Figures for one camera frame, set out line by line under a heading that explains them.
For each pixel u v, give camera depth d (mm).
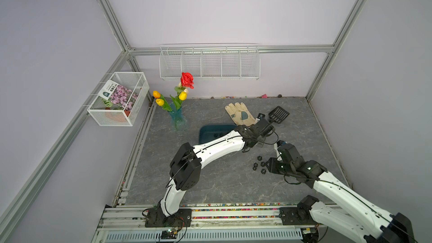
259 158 912
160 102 778
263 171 865
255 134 610
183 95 821
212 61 1002
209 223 726
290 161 602
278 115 1117
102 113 708
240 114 1117
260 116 738
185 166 475
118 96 737
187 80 760
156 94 808
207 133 1007
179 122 1044
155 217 723
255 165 890
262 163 891
